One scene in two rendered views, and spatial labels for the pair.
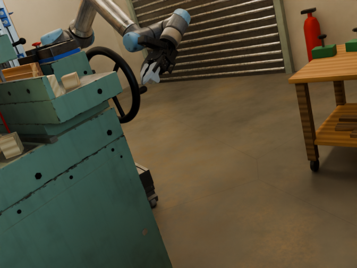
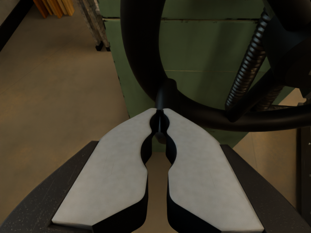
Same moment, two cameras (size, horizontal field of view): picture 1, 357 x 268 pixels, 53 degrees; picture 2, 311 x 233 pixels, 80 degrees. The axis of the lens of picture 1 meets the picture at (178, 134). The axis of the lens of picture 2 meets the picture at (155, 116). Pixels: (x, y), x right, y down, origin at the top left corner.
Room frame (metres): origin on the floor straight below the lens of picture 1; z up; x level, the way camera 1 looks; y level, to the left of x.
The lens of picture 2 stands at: (1.29, 0.02, 0.91)
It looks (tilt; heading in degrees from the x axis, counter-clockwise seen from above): 61 degrees down; 139
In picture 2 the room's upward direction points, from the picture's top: 1 degrees counter-clockwise
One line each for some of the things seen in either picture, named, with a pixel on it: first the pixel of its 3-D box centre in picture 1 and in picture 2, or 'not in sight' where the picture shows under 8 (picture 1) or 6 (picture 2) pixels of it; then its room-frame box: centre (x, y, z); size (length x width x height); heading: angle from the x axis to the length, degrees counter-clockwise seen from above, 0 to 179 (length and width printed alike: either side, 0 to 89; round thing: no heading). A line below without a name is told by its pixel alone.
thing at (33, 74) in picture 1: (19, 84); not in sight; (1.07, 0.40, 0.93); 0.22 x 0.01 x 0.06; 46
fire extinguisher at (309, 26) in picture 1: (313, 41); not in sight; (3.31, -1.47, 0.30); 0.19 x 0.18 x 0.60; 133
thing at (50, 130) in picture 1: (41, 115); not in sight; (1.08, 0.38, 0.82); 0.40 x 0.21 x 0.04; 46
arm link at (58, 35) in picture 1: (56, 44); not in sight; (1.88, 0.45, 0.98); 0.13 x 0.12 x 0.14; 132
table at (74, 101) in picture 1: (44, 94); not in sight; (1.13, 0.36, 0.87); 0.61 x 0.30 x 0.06; 46
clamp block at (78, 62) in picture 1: (61, 72); not in sight; (1.19, 0.31, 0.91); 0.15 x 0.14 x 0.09; 46
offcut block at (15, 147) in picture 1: (11, 144); not in sight; (0.83, 0.39, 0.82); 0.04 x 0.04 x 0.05; 9
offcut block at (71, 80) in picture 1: (70, 80); not in sight; (0.91, 0.22, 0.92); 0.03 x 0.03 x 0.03; 88
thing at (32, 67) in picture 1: (20, 78); not in sight; (1.12, 0.41, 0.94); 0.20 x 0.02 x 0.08; 46
